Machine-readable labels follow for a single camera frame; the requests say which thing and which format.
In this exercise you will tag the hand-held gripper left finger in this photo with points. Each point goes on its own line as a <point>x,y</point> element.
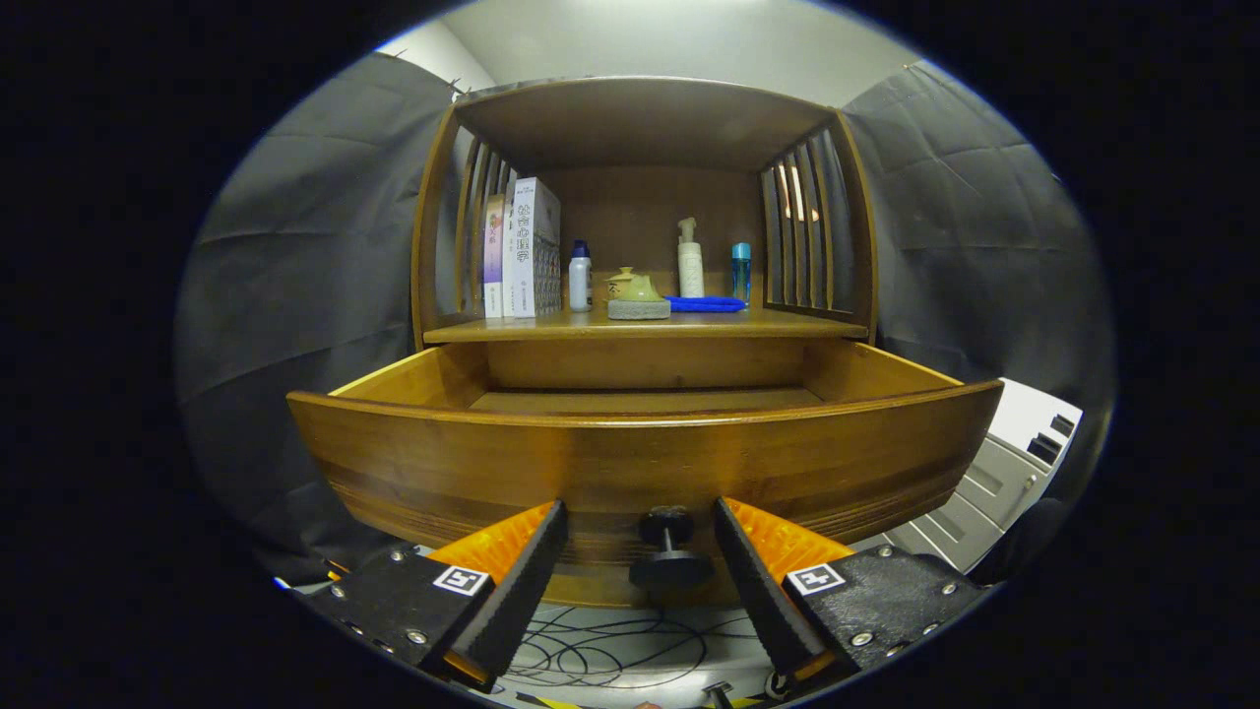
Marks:
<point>517,591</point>

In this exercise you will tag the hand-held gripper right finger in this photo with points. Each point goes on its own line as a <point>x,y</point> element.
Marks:
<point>763,591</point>

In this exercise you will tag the black drawer knob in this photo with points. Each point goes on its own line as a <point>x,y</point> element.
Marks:
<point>669,569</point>

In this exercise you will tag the brown wooden drawer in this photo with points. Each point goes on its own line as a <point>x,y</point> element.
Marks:
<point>492,463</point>

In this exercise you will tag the brown wooden countertop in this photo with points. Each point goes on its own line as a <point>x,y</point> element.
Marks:
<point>689,323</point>

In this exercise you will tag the brown wooden cabinet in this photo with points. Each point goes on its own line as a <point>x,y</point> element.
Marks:
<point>640,128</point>

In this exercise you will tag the blue folded cloth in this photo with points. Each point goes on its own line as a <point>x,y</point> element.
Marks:
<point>709,304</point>

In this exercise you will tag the teal blue bottle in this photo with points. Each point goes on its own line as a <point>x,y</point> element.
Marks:
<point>740,276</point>

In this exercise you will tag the white bottle with blue cap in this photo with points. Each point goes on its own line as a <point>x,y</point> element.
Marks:
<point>581,281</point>

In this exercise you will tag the yellow lidded teacup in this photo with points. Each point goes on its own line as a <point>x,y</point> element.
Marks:
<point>617,284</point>

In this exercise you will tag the white pump bottle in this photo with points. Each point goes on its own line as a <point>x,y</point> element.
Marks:
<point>691,266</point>

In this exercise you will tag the purple and white book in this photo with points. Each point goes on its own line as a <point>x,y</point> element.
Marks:
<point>493,256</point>

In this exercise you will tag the large white book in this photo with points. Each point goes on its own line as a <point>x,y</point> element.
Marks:
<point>532,246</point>

